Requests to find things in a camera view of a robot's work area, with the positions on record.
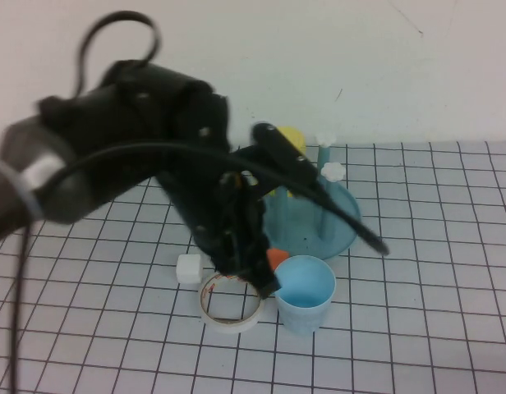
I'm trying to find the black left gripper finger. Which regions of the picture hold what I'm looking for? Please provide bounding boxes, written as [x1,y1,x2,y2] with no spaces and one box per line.
[246,233,281,300]
[214,250,254,280]

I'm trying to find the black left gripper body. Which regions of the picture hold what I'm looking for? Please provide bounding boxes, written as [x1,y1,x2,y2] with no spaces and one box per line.
[158,143,274,272]

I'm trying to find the light blue plastic cup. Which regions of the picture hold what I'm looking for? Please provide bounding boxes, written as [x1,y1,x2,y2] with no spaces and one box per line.
[273,254,337,338]

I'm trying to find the blue cup stand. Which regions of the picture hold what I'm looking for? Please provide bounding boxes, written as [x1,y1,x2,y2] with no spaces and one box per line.
[259,131,361,262]

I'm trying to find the orange foam cube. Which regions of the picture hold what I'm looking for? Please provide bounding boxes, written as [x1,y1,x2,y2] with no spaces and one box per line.
[267,248,289,272]

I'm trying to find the white foam cube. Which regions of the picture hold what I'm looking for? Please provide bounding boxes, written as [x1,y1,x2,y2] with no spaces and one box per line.
[177,253,204,284]

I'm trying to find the white tape roll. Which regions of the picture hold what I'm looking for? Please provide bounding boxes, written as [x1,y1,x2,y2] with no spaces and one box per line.
[198,271,265,334]

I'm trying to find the thick black left camera cable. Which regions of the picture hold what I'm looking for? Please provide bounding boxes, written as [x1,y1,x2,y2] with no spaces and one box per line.
[8,141,392,394]

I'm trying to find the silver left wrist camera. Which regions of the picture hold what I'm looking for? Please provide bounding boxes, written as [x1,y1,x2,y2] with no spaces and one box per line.
[251,121,322,198]

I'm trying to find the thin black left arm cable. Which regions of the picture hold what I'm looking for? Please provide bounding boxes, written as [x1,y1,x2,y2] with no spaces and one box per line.
[74,11,162,99]

